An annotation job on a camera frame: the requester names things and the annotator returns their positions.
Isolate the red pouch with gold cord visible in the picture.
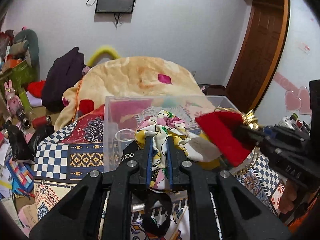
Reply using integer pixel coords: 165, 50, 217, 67
195, 107, 260, 167

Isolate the black bag with chain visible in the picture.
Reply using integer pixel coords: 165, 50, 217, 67
120, 139, 173, 238

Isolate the floral patterned cloth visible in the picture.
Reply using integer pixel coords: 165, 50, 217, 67
135, 110, 195, 192

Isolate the white sliding door with hearts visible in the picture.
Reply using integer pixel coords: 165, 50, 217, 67
255, 0, 319, 125

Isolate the patterned patchwork bedsheet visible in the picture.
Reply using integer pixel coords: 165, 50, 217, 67
34, 96, 285, 239

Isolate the white cloth pouch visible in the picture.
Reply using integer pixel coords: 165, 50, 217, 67
184, 137, 221, 163

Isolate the brown wooden door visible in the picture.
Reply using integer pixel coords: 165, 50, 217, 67
226, 1, 288, 112

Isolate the red thermos bottle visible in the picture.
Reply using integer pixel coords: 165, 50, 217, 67
31, 115, 52, 129

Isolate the clear plastic storage bin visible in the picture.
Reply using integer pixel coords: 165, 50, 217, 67
103, 95, 236, 172

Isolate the pink rabbit toy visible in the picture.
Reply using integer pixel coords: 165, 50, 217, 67
4, 80, 23, 116

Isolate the green bottle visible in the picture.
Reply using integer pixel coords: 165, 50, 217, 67
18, 87, 32, 115

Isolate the red cushion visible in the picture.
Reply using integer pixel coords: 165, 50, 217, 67
27, 80, 46, 99

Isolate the dark purple jacket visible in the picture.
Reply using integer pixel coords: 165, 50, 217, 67
41, 47, 86, 112

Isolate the yellow fleece blanket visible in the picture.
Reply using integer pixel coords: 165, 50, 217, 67
54, 56, 203, 131

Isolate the green cardboard box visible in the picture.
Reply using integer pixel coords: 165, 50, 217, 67
1, 60, 38, 93

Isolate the yellow fuzzy arch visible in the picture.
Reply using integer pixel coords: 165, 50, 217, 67
86, 46, 121, 67

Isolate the wooden wardrobe frame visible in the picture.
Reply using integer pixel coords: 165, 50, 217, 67
226, 0, 289, 112

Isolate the small black wall monitor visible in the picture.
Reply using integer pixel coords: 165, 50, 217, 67
95, 0, 136, 14

